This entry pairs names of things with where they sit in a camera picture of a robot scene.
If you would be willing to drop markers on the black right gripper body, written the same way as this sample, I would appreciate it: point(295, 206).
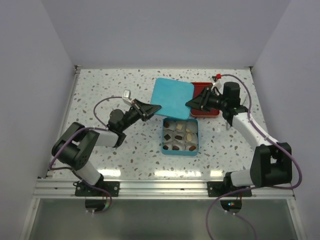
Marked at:
point(217, 102)

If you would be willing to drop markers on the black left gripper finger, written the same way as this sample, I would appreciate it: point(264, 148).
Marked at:
point(146, 116)
point(148, 110)

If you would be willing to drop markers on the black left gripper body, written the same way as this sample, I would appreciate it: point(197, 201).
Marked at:
point(132, 116)

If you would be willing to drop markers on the metal tongs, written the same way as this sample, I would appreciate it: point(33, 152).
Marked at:
point(228, 126)

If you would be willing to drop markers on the teal tin lid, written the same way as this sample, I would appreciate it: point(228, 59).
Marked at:
point(172, 96)

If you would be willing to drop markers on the dark square chocolate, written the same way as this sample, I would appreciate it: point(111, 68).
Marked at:
point(167, 137)

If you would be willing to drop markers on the teal tin box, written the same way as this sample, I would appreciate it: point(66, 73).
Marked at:
point(186, 148)

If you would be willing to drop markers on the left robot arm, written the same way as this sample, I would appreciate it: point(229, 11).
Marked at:
point(73, 149)

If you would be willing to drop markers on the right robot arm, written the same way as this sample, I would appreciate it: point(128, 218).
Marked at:
point(270, 164)

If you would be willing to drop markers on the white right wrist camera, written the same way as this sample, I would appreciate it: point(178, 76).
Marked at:
point(216, 81)

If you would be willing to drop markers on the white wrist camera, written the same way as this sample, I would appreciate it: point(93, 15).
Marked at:
point(216, 81)
point(126, 96)

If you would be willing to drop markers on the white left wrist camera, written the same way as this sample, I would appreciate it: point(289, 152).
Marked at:
point(126, 96)

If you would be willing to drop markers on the aluminium mounting rail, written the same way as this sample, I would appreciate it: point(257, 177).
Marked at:
point(151, 189)

